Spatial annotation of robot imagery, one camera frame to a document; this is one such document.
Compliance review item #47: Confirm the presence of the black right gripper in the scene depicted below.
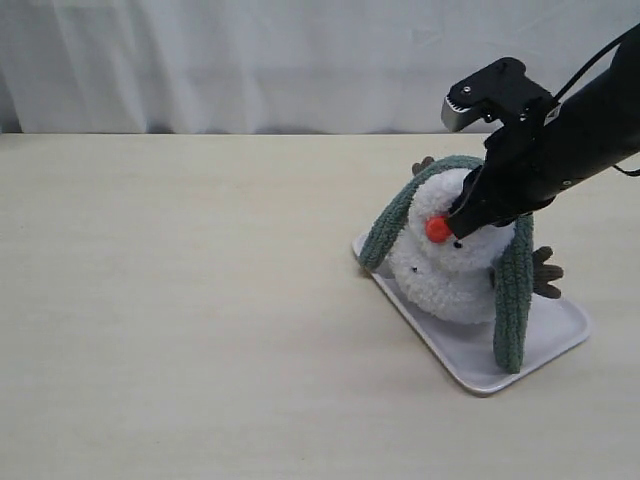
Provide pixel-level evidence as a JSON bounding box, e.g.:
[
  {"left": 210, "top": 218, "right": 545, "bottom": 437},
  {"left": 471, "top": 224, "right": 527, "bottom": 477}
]
[{"left": 448, "top": 123, "right": 555, "bottom": 238}]

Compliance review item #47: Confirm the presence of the white plush snowman toy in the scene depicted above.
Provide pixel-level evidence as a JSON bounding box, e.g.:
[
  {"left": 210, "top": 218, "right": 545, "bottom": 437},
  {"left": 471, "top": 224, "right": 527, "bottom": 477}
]
[{"left": 379, "top": 155, "right": 564, "bottom": 325}]

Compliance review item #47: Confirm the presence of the green fleece scarf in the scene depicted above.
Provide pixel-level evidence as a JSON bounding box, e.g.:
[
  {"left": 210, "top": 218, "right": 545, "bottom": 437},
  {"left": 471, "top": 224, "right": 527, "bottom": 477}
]
[{"left": 357, "top": 155, "right": 534, "bottom": 374}]

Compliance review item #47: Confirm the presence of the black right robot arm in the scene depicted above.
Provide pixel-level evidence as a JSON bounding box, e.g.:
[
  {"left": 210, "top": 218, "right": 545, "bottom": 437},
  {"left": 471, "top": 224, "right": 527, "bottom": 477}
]
[{"left": 441, "top": 27, "right": 639, "bottom": 239}]

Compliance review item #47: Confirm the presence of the white plastic tray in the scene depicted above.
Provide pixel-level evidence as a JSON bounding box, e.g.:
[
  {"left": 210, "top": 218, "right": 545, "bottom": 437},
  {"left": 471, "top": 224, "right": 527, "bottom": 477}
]
[{"left": 367, "top": 263, "right": 591, "bottom": 397}]

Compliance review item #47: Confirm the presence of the white backdrop curtain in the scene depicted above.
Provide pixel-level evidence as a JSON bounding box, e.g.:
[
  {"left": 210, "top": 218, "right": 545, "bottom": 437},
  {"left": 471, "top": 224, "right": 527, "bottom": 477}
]
[{"left": 1, "top": 1, "right": 639, "bottom": 134}]

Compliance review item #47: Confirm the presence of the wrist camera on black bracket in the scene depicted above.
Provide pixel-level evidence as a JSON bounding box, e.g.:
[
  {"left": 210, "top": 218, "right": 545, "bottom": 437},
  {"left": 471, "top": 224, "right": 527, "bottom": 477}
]
[{"left": 441, "top": 57, "right": 558, "bottom": 132}]

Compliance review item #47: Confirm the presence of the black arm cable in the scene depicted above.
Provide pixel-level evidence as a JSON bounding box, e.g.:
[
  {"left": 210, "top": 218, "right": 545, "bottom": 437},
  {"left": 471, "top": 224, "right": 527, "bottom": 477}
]
[{"left": 549, "top": 38, "right": 640, "bottom": 176}]

